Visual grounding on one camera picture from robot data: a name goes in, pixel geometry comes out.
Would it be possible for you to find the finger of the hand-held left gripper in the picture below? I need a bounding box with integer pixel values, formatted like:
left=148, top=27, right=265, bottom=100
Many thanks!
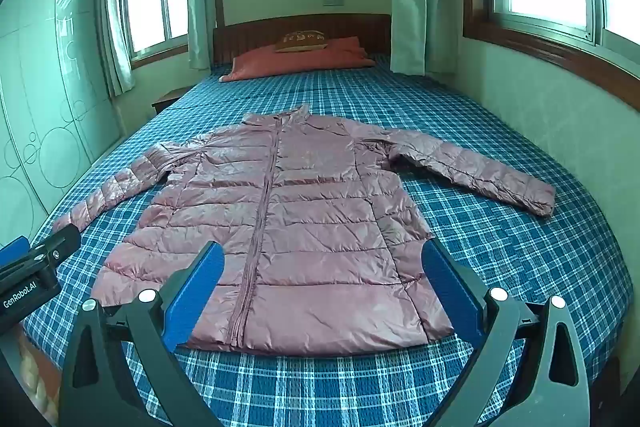
left=0, top=235, right=29, bottom=267
left=29, top=226, right=82, bottom=270

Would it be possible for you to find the wooden nightstand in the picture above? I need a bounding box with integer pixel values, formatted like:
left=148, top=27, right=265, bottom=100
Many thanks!
left=151, top=87, right=194, bottom=116

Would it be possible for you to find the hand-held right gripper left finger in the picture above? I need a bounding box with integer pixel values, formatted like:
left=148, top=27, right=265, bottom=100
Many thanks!
left=57, top=241, right=226, bottom=427

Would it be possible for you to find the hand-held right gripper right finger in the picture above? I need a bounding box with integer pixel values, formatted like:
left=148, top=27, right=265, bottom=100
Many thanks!
left=422, top=239, right=593, bottom=427

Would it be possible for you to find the pink puffer jacket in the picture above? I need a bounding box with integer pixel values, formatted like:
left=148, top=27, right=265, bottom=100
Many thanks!
left=52, top=104, right=557, bottom=356

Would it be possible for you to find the brown embroidered cushion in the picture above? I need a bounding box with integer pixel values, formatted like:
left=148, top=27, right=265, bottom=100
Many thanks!
left=274, top=28, right=330, bottom=54

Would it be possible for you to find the wardrobe with circle pattern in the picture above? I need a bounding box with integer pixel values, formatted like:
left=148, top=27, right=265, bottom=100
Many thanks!
left=0, top=0, right=127, bottom=248

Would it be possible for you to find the wooden headboard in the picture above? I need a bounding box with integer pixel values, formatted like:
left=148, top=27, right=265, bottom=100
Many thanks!
left=212, top=13, right=392, bottom=68

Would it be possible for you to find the red pillow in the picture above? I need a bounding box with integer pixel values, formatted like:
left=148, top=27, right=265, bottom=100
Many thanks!
left=218, top=36, right=377, bottom=84

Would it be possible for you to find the blue plaid bedsheet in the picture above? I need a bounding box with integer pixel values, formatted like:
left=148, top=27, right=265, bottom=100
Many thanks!
left=22, top=52, right=628, bottom=427

